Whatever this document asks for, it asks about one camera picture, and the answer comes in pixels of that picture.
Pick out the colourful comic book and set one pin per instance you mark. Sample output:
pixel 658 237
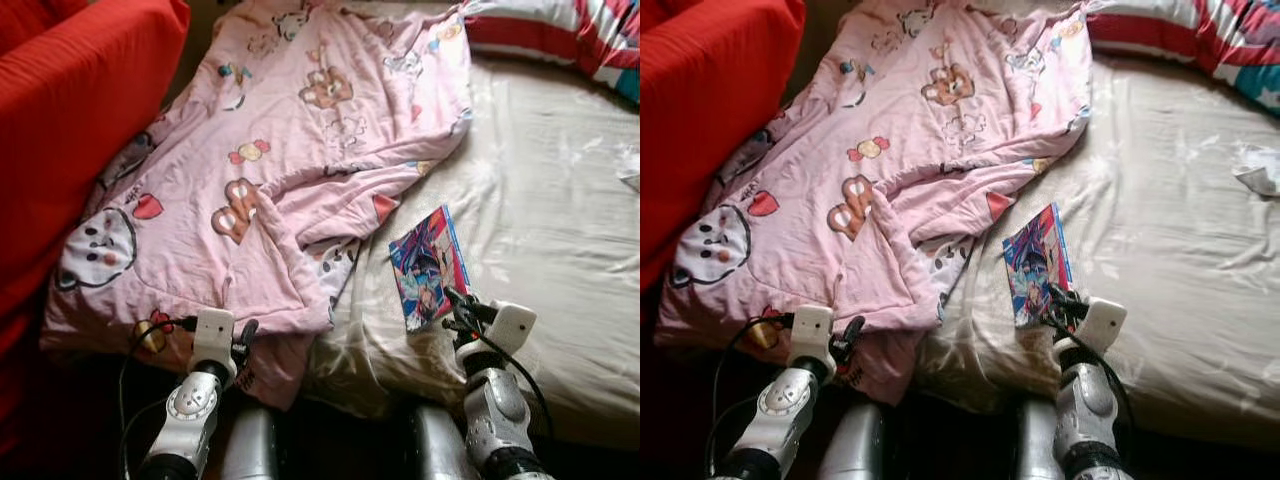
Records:
pixel 425 265
pixel 1035 260

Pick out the pink cartoon print quilt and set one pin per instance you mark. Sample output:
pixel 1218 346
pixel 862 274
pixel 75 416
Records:
pixel 300 150
pixel 920 150

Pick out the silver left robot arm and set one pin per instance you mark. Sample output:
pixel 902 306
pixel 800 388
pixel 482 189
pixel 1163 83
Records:
pixel 775 415
pixel 185 420

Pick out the silver left robot leg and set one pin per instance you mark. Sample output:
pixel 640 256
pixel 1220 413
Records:
pixel 852 440
pixel 250 445

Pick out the silver robot leg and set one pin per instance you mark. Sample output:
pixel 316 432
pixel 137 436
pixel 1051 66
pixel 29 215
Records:
pixel 250 445
pixel 852 440
pixel 1035 445
pixel 435 445

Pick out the silver right robot leg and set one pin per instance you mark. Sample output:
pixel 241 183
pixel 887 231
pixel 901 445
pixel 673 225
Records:
pixel 1035 445
pixel 435 445

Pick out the bed with beige sheet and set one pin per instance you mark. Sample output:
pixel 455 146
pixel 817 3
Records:
pixel 1170 220
pixel 560 200

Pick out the white crumpled tissue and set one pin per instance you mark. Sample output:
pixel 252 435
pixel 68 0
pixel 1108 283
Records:
pixel 1258 170
pixel 630 170

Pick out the red folded fabric mattress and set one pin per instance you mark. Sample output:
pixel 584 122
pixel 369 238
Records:
pixel 710 110
pixel 80 120

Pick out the red white blue striped pillow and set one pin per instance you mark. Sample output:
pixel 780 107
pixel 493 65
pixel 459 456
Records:
pixel 560 30
pixel 1180 30

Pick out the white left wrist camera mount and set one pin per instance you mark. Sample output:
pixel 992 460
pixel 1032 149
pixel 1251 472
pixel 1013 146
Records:
pixel 213 340
pixel 812 336

